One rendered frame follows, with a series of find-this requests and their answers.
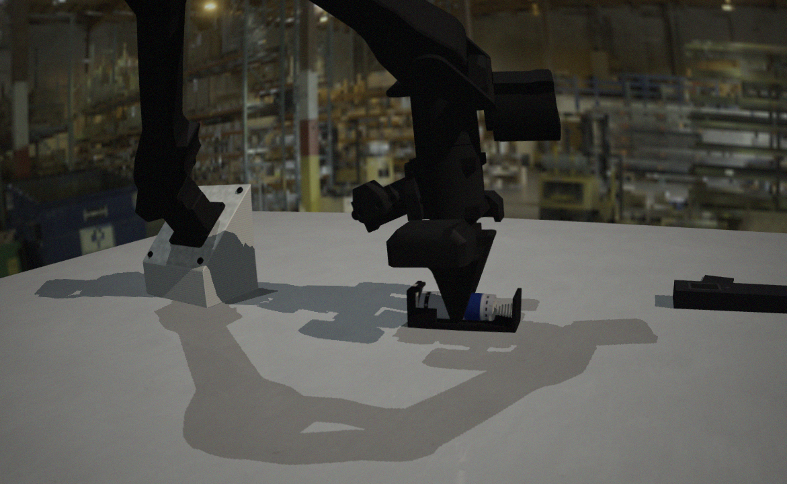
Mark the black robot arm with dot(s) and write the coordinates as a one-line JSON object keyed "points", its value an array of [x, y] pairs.
{"points": [[448, 77]]}

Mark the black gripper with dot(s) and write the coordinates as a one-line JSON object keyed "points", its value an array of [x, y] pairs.
{"points": [[451, 243]]}

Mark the grey cylindrical battery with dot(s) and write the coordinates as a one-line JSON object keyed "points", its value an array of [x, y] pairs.
{"points": [[478, 308]]}

